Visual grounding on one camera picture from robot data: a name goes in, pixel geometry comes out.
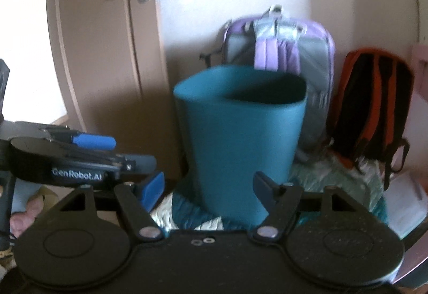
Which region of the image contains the black orange backpack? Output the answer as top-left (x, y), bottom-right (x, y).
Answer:
top-left (326, 47), bottom-right (414, 189)

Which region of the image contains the purple grey backpack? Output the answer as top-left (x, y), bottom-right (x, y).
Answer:
top-left (199, 5), bottom-right (337, 161)

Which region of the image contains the beige wooden door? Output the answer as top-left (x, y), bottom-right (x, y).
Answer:
top-left (47, 0), bottom-right (181, 179)

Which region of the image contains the person's hand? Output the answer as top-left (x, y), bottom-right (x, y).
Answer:
top-left (9, 195), bottom-right (44, 238)

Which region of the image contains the teal plastic trash bin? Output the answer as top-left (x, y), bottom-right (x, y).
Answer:
top-left (173, 66), bottom-right (307, 226)

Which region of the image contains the teal patterned rug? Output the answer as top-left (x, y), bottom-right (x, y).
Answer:
top-left (150, 150), bottom-right (388, 232)

